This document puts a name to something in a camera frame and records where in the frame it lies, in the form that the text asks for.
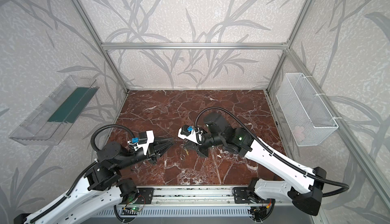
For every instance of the white wire mesh basket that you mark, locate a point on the white wire mesh basket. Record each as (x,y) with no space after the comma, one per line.
(303,106)

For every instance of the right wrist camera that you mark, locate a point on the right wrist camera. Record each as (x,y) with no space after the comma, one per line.
(191,134)

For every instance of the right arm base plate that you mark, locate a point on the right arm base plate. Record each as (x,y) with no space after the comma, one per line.
(240,195)

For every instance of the green felt pad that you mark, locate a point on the green felt pad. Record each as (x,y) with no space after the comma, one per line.
(69,111)

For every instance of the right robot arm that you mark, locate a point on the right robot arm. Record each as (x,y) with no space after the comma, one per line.
(295,187)

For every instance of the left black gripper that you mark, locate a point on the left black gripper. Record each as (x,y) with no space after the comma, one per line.
(154,150)

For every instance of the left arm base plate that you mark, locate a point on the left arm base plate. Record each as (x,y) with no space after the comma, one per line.
(144,196)

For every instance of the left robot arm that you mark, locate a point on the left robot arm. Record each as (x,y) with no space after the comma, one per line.
(100,185)

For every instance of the small circuit board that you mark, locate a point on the small circuit board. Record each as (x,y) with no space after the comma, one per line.
(131,210)

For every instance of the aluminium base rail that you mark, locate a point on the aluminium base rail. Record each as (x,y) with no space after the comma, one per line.
(184,195)

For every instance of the clear plastic wall bin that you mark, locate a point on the clear plastic wall bin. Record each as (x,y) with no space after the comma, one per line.
(36,130)

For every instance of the pink object in basket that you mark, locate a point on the pink object in basket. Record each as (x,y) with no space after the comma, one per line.
(299,132)

